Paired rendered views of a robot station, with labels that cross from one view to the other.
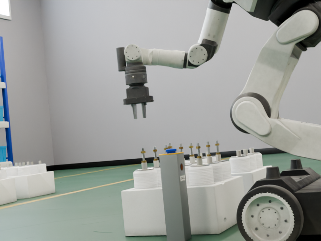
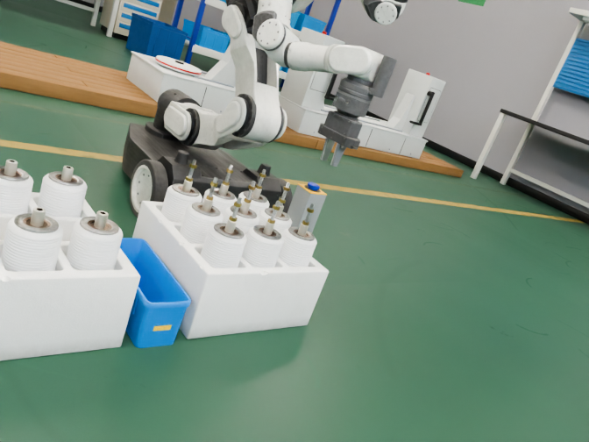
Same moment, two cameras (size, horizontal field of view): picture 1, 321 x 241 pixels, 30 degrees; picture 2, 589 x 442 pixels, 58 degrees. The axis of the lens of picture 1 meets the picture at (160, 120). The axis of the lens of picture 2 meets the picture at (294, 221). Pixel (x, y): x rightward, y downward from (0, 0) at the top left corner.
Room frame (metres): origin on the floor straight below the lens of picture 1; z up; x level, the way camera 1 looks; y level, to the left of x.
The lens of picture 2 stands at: (3.67, 0.57, 0.72)
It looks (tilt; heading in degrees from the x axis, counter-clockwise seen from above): 18 degrees down; 202
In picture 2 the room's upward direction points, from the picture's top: 20 degrees clockwise
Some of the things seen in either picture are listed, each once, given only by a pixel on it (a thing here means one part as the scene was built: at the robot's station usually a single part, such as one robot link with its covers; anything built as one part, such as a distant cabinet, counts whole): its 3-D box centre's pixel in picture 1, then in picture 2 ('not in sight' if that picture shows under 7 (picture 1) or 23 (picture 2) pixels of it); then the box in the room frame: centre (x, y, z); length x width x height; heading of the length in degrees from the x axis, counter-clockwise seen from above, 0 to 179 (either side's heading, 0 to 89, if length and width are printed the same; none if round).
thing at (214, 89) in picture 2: not in sight; (210, 49); (0.63, -1.69, 0.45); 0.82 x 0.57 x 0.74; 155
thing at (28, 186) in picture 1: (21, 185); not in sight; (4.96, 1.19, 0.09); 0.39 x 0.39 x 0.18; 68
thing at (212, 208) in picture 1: (186, 204); (226, 264); (2.47, -0.07, 0.09); 0.39 x 0.39 x 0.18; 67
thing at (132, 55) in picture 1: (131, 60); (368, 75); (2.40, 0.10, 0.70); 0.11 x 0.11 x 0.11; 87
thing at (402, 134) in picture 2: not in sight; (360, 95); (-0.72, -1.07, 0.45); 1.51 x 0.57 x 0.74; 155
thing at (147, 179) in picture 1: (146, 192); (290, 263); (2.41, 0.08, 0.16); 0.10 x 0.10 x 0.18
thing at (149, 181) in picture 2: not in sight; (148, 189); (2.32, -0.52, 0.10); 0.20 x 0.05 x 0.20; 65
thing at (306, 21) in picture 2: not in sight; (301, 23); (-2.83, -2.98, 0.90); 0.50 x 0.38 x 0.21; 67
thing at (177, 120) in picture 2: not in sight; (197, 125); (1.96, -0.66, 0.28); 0.21 x 0.20 x 0.13; 65
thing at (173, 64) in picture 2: not in sight; (179, 65); (0.82, -1.75, 0.30); 0.30 x 0.30 x 0.04
